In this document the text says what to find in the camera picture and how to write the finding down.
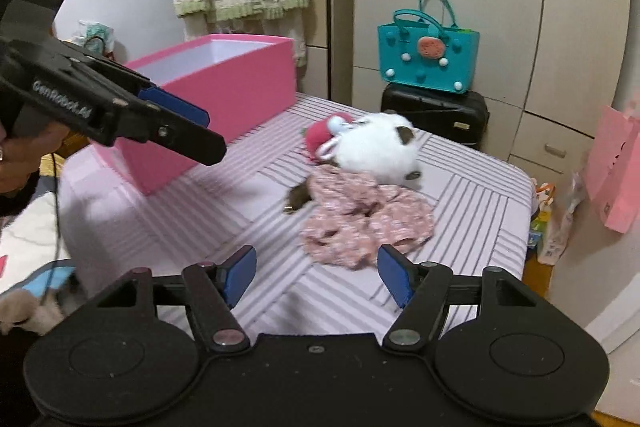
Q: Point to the teal tote bag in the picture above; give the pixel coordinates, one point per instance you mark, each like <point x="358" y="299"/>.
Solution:
<point x="425" y="57"/>

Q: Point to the pink floral cloth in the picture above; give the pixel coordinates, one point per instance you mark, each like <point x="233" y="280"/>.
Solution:
<point x="360" y="227"/>

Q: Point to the pink storage box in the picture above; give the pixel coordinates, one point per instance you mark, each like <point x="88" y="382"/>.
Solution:
<point x="225" y="97"/>

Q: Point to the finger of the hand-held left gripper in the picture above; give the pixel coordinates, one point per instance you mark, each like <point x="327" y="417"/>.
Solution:
<point x="170" y="104"/>
<point x="200" y="147"/>

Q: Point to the pink paper bag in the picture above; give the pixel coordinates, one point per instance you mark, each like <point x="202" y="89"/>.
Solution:
<point x="612" y="167"/>

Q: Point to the white patterned bag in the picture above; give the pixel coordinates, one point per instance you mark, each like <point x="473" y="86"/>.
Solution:
<point x="95" y="37"/>

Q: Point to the white plush cat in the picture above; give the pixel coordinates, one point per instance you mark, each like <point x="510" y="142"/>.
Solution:
<point x="375" y="147"/>

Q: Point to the person's left hand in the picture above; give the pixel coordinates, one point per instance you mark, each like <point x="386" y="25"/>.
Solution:
<point x="25" y="157"/>

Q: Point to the red plush toy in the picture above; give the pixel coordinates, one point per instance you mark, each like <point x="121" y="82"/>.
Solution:
<point x="320" y="139"/>

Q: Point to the beige fluffy cloth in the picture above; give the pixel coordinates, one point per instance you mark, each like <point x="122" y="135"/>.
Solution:
<point x="30" y="312"/>

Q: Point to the pale blue pacifier charm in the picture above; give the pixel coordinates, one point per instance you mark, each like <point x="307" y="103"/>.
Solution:
<point x="336" y="124"/>

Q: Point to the colourful small box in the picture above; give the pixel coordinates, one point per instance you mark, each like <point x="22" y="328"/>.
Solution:
<point x="541" y="222"/>

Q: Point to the black suitcase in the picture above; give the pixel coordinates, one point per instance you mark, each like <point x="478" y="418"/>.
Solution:
<point x="435" y="114"/>

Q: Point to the brown plush piece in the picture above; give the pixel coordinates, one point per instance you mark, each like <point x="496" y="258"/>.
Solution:
<point x="299" y="198"/>

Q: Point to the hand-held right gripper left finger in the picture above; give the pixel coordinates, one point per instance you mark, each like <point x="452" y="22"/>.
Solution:
<point x="240" y="277"/>

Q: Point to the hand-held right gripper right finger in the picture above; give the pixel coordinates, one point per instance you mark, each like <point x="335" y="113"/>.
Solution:
<point x="395" y="277"/>

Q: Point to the white patterned blanket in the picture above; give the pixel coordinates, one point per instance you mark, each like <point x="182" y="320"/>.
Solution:
<point x="25" y="242"/>

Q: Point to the white plastic bag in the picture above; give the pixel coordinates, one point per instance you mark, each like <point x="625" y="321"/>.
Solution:
<point x="565" y="227"/>

